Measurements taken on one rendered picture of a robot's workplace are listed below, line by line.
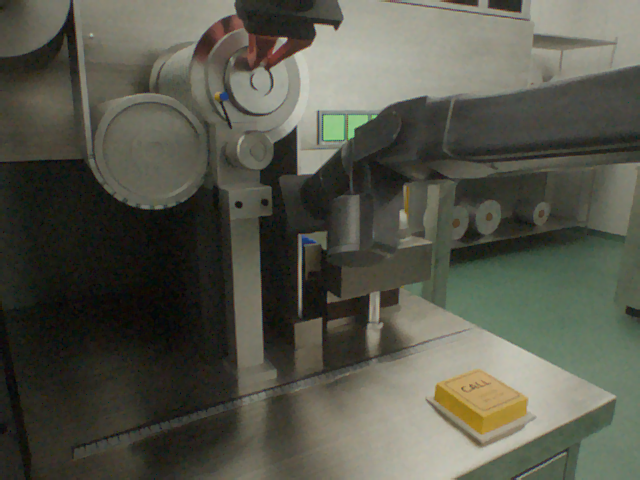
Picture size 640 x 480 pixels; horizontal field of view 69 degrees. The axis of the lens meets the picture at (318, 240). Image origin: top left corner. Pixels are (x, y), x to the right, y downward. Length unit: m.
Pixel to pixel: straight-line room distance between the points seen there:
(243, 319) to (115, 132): 0.25
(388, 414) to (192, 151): 0.36
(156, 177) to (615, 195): 5.08
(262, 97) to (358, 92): 0.50
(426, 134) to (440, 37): 0.79
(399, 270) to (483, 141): 0.34
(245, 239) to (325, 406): 0.21
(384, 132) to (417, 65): 0.72
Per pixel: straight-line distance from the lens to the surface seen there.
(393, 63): 1.10
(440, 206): 1.45
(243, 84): 0.55
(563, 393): 0.64
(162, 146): 0.55
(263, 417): 0.54
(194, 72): 0.56
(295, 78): 0.59
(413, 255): 0.69
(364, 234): 0.44
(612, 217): 5.44
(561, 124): 0.36
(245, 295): 0.56
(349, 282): 0.64
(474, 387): 0.56
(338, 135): 1.01
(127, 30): 0.88
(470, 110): 0.39
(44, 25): 0.55
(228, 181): 0.53
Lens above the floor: 1.22
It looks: 15 degrees down
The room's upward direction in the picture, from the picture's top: straight up
